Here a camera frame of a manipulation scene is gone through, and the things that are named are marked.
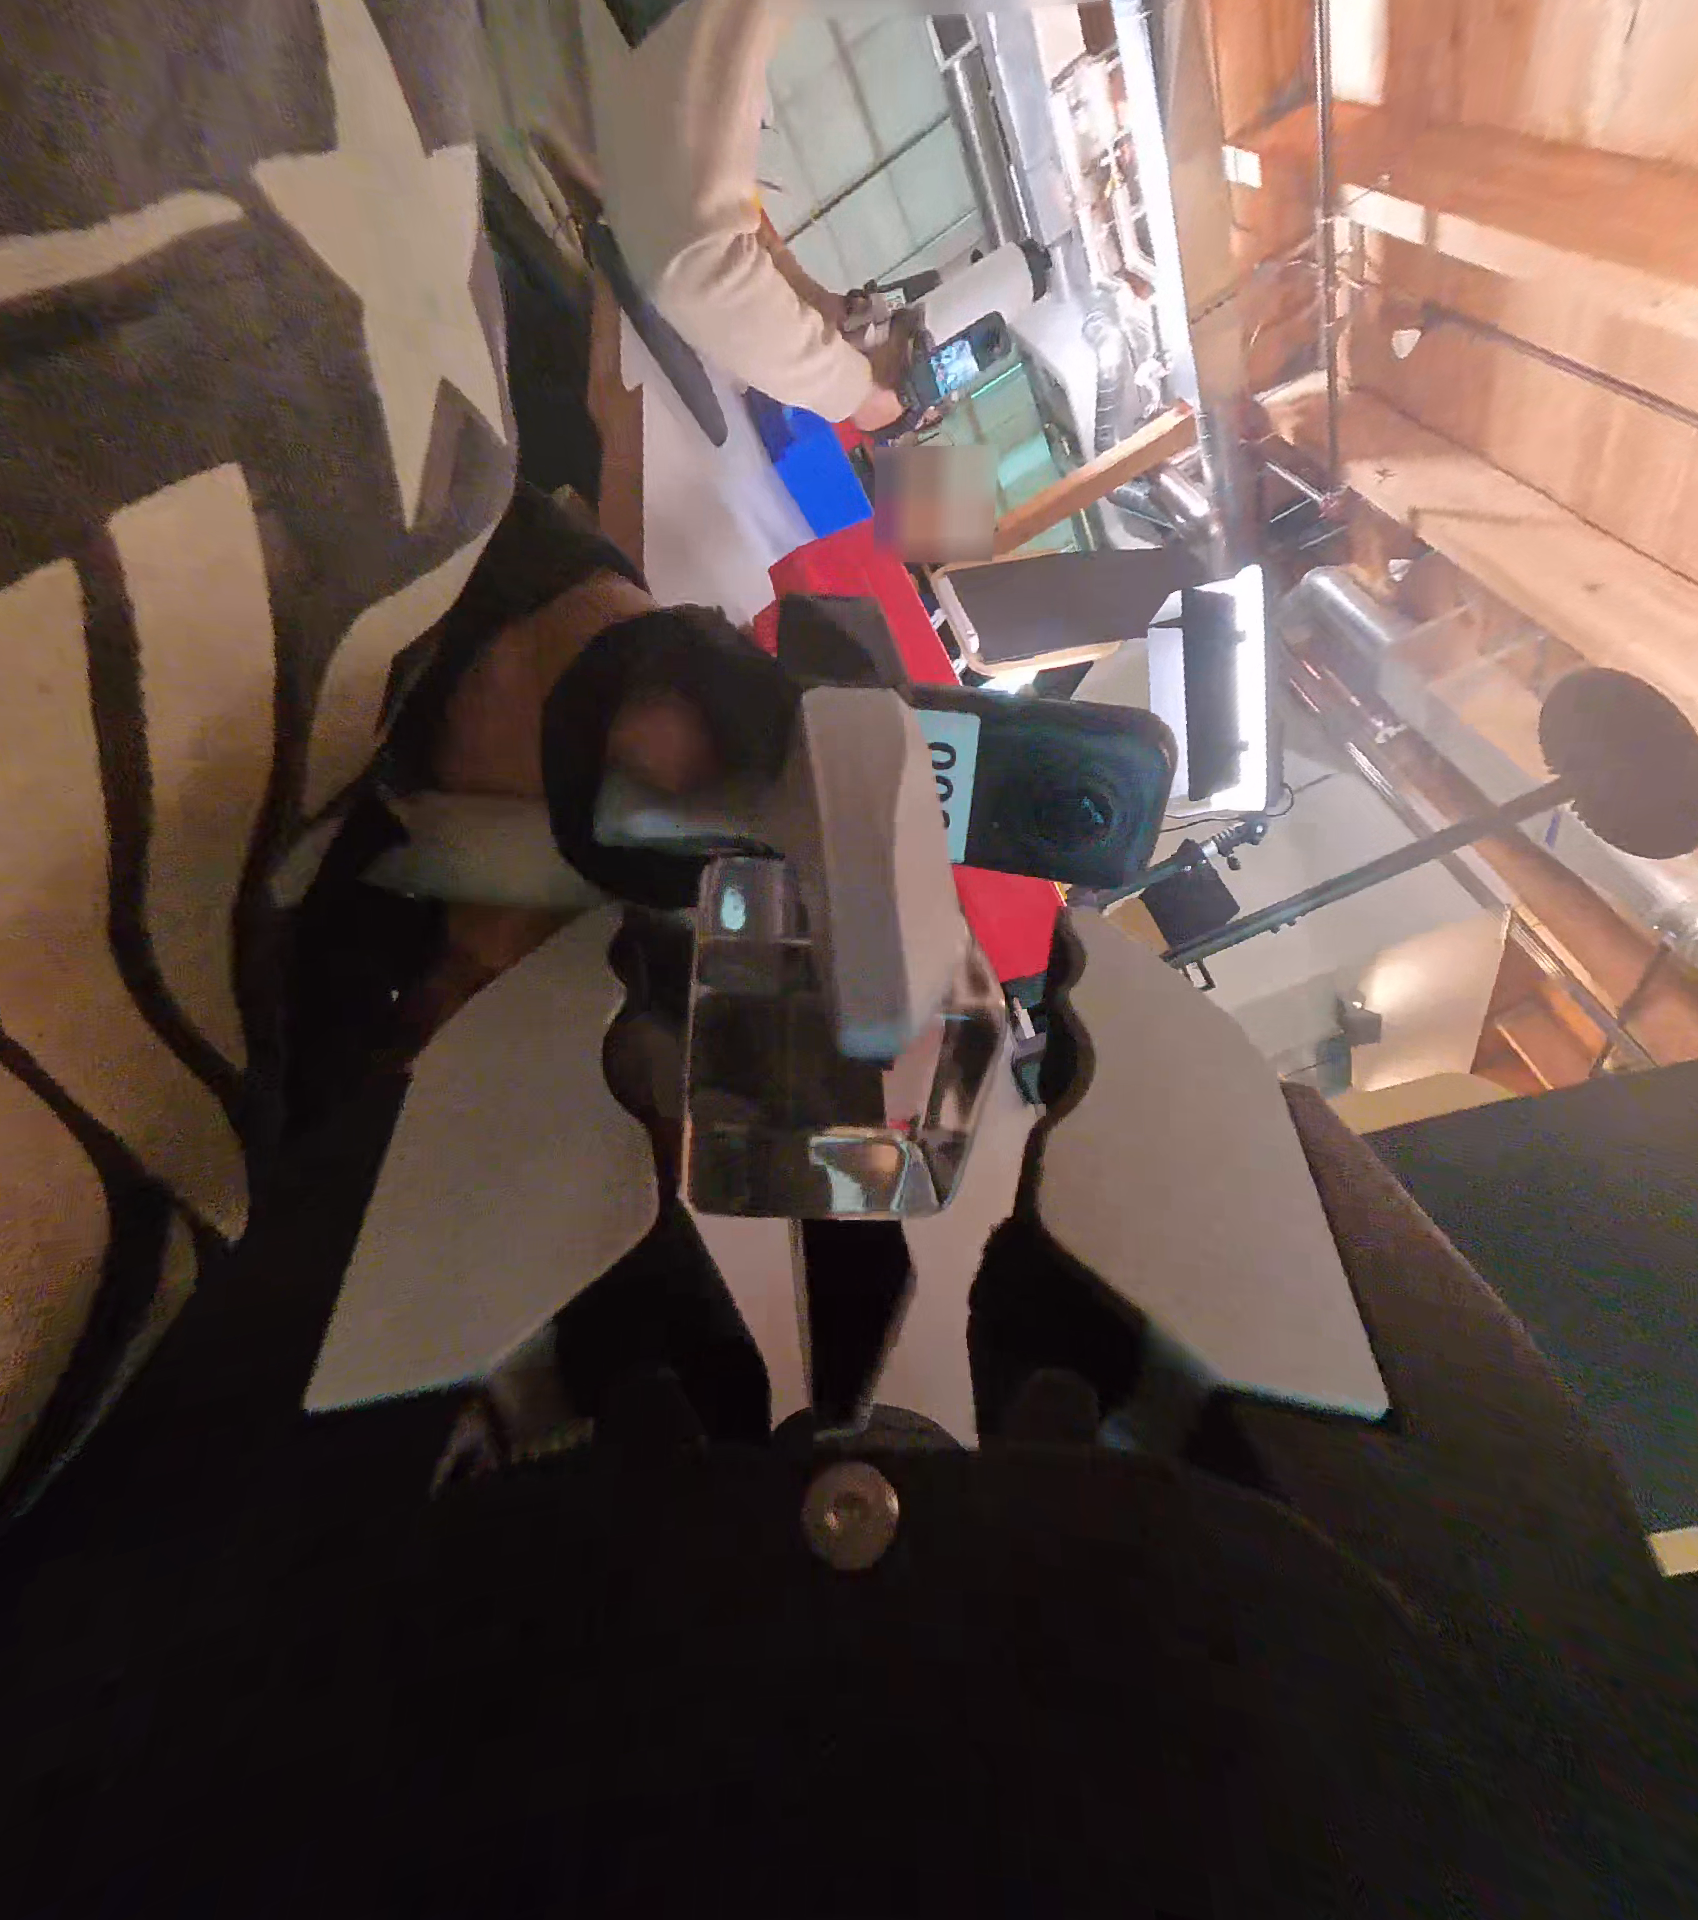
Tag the another person's forearm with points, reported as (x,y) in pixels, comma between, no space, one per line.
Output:
(730,225)

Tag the person's left hand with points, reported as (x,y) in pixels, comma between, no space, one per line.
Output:
(504,707)

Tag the blue plastic bin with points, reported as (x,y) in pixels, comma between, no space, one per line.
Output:
(819,465)

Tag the white light panel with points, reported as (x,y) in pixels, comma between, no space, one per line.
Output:
(1224,690)

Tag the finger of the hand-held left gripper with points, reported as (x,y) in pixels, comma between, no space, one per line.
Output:
(871,841)

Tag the black round disc on pole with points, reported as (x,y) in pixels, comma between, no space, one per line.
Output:
(1630,757)

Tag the grey and cream printed sweater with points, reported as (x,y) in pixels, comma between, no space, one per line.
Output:
(114,675)

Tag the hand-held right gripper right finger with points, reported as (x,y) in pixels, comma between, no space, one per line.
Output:
(1207,1200)

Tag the small black box on stand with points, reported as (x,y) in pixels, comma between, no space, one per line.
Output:
(1192,901)

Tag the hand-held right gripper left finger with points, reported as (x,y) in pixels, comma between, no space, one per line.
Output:
(489,1170)

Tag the black topped table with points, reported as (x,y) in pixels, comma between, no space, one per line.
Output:
(1613,1276)
(1073,602)

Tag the silver ventilation duct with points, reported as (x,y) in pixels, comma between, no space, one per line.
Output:
(1405,660)

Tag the wooden support post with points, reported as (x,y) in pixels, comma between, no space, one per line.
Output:
(1089,480)

